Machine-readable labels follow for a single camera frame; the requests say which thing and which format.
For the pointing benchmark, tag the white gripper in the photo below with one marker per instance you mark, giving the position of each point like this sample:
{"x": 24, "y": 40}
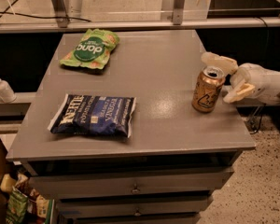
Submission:
{"x": 250, "y": 77}

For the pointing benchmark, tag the orange soda can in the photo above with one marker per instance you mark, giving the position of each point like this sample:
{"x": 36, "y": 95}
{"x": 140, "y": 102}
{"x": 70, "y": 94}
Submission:
{"x": 208, "y": 87}

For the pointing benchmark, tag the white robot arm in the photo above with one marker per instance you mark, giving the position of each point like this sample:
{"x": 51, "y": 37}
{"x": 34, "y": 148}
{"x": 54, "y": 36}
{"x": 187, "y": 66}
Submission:
{"x": 248, "y": 80}

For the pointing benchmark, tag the dark blue chips bag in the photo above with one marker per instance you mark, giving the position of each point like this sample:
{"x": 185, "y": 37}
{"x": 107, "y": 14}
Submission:
{"x": 94, "y": 115}

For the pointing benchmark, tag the green snack bag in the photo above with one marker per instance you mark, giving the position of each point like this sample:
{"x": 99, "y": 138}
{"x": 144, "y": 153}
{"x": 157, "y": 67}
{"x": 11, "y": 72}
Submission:
{"x": 93, "y": 50}

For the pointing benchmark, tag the white pump bottle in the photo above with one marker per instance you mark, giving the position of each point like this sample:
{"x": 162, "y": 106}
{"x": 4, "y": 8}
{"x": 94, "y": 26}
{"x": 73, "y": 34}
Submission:
{"x": 7, "y": 95}

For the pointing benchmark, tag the green snack package in box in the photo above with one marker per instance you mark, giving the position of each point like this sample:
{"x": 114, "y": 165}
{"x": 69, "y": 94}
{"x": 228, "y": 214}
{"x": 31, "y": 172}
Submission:
{"x": 16, "y": 207}

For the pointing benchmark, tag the metal horizontal rail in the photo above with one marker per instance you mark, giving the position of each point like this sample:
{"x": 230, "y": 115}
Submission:
{"x": 266, "y": 22}

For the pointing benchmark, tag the left metal bracket post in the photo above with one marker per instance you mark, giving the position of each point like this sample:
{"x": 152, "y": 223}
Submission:
{"x": 60, "y": 13}

